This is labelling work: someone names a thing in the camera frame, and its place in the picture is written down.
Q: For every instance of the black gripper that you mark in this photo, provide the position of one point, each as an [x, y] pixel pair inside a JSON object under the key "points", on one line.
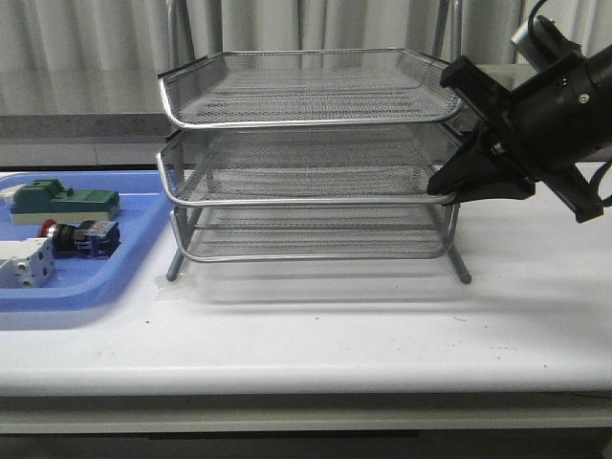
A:
{"points": [[537, 132]]}

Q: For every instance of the red emergency stop button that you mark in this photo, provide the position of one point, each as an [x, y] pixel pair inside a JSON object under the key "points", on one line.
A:
{"points": [[92, 238]]}

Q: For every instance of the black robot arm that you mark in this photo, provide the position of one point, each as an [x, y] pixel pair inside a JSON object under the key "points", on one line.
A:
{"points": [[603, 67]]}

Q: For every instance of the blue plastic tray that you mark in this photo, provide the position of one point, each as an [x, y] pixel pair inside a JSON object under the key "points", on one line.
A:
{"points": [[79, 282]]}

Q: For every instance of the green terminal block component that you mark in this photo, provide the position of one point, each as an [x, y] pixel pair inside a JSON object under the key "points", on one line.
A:
{"points": [[45, 199]]}

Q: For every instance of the grey stone counter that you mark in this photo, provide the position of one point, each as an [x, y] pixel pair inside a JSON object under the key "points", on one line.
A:
{"points": [[81, 119]]}

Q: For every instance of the white electrical component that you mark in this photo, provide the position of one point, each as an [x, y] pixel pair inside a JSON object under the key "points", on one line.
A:
{"points": [[26, 264]]}

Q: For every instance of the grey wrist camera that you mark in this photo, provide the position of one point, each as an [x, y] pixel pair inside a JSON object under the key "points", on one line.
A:
{"points": [[542, 44]]}

